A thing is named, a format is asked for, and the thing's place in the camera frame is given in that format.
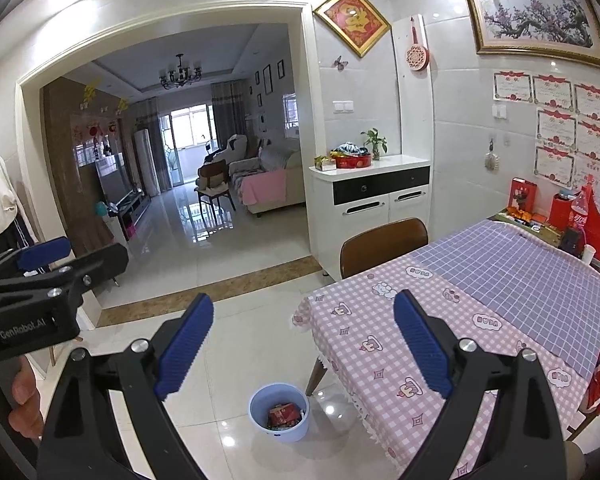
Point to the white hanging ornament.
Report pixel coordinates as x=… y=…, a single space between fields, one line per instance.
x=492 y=161

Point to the person's left hand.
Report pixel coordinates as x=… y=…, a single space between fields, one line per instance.
x=27 y=400

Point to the group of wall certificates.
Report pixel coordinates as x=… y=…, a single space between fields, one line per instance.
x=555 y=95

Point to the white hanging garment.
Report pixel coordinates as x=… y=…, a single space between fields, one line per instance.
x=2 y=200

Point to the brown dining chair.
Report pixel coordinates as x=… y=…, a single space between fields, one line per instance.
x=380 y=247

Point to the framed plum blossom painting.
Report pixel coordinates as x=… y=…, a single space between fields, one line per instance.
x=535 y=15

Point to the red diamond framed picture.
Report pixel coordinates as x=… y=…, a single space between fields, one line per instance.
x=352 y=17

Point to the wooden table leg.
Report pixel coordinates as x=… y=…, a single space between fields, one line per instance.
x=314 y=377

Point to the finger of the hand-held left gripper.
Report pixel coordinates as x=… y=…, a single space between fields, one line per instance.
x=100 y=265
x=45 y=252

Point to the white standing air conditioner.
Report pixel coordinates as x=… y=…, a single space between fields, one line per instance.
x=143 y=162

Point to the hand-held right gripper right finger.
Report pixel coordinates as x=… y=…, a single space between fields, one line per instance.
x=422 y=345

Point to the round pink hanging ornament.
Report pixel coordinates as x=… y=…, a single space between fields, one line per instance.
x=416 y=59

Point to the pink checkered tablecloth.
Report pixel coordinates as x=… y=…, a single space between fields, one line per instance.
x=380 y=340

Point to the double wall switch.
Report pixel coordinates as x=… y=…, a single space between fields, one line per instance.
x=342 y=106

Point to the white sideboard cabinet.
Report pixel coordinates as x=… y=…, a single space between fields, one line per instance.
x=370 y=210

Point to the cola bottle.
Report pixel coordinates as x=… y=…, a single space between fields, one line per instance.
x=580 y=215

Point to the red tray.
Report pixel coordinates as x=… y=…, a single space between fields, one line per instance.
x=352 y=162

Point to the black chandelier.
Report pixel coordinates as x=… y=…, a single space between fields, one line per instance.
x=180 y=76

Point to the potted green plant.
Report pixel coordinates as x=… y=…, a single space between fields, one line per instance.
x=374 y=140

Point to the small yellow red box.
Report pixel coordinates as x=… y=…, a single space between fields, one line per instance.
x=324 y=162

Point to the pink blanket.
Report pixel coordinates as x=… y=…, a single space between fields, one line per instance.
x=262 y=185

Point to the television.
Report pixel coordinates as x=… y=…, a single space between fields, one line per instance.
x=112 y=180

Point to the white armchair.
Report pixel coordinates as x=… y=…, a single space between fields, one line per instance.
x=235 y=147

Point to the blue and white cloth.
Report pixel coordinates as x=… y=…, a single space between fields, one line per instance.
x=349 y=149

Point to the grey curtain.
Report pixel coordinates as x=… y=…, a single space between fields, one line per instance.
x=227 y=110

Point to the beige sofa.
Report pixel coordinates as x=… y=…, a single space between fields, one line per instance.
x=280 y=180

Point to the purple grid tablecloth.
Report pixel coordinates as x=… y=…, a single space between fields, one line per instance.
x=520 y=280

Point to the single wall switch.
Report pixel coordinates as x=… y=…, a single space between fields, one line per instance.
x=499 y=111

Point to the wooden chair with cushion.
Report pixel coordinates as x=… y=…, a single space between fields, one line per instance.
x=215 y=175

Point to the butterfly wall decoration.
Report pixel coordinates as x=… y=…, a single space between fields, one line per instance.
x=340 y=62

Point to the tall red gift box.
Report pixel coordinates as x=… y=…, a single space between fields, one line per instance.
x=522 y=197

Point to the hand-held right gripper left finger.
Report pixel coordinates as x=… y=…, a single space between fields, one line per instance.
x=185 y=345

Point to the white cup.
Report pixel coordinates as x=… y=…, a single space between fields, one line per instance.
x=588 y=256

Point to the black pouch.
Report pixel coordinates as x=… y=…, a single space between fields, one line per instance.
x=571 y=241

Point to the light blue plastic bin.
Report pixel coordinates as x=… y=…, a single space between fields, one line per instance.
x=300 y=429

